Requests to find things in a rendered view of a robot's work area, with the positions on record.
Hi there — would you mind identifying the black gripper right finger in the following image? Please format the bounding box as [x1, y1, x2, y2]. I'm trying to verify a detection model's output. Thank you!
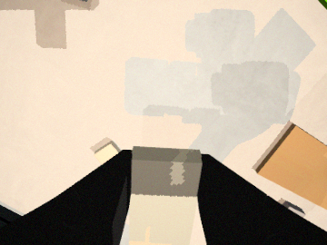
[197, 154, 327, 245]

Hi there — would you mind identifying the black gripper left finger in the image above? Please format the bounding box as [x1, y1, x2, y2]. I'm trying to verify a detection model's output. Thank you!
[0, 149, 132, 245]

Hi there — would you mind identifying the tan flat board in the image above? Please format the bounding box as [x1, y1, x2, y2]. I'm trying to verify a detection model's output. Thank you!
[255, 122, 327, 210]

